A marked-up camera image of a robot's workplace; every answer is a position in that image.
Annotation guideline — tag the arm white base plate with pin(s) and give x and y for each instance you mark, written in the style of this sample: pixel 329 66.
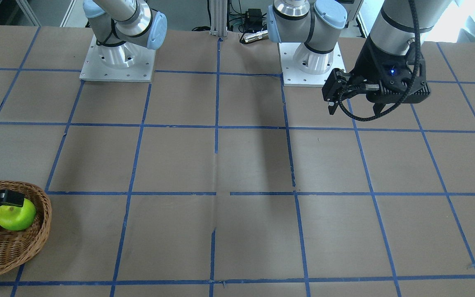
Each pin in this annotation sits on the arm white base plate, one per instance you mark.
pixel 125 63
pixel 299 74

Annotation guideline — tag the silver metal cylinder connector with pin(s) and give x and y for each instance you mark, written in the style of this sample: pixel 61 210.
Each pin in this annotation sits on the silver metal cylinder connector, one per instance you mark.
pixel 247 39

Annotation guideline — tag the aluminium frame post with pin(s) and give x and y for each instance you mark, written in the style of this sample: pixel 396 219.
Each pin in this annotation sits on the aluminium frame post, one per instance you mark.
pixel 218 18

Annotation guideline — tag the black power adapter box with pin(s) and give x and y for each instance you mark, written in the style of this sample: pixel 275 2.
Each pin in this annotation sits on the black power adapter box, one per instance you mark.
pixel 253 16

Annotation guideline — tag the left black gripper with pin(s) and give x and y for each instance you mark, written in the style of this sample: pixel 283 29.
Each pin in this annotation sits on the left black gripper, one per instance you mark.
pixel 366 64

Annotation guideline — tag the woven wicker basket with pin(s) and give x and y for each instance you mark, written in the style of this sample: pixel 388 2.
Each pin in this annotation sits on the woven wicker basket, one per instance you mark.
pixel 18 247

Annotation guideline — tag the green apple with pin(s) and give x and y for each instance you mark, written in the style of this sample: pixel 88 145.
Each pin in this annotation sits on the green apple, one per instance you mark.
pixel 13 218

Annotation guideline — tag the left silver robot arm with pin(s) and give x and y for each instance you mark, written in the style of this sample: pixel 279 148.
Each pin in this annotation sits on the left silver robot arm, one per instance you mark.
pixel 318 26

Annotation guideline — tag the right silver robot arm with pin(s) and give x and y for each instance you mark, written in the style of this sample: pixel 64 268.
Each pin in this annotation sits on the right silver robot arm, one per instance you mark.
pixel 129 12

